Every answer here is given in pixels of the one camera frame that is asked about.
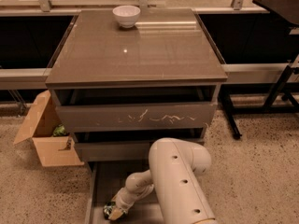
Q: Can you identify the white ceramic bowl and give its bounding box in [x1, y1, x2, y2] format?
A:
[112, 6, 141, 28]

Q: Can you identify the bottom grey open drawer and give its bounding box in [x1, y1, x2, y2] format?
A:
[84, 158, 200, 224]

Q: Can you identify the green soda can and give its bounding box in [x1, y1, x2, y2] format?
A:
[103, 201, 127, 220]

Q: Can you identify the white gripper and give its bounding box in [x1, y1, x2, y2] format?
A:
[108, 188, 138, 220]

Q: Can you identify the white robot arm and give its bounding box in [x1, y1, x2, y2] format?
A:
[103, 138, 218, 224]

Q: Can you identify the top grey drawer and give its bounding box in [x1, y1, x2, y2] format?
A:
[52, 84, 218, 133]

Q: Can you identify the open cardboard box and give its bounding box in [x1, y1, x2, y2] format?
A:
[14, 91, 84, 167]

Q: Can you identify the grey drawer cabinet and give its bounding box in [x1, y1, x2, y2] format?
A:
[45, 8, 228, 224]

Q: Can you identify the green item in box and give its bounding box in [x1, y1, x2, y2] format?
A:
[52, 124, 67, 137]

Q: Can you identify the middle grey drawer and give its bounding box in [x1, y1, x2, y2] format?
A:
[75, 128, 204, 162]

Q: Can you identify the metal window railing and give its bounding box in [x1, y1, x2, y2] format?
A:
[0, 0, 287, 90]

